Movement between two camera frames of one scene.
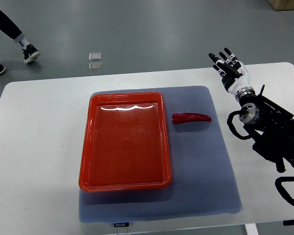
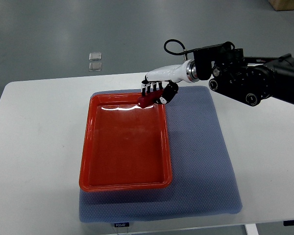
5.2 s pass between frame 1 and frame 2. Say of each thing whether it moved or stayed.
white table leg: stayed
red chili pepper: moved
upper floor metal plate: stayed
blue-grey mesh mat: stayed
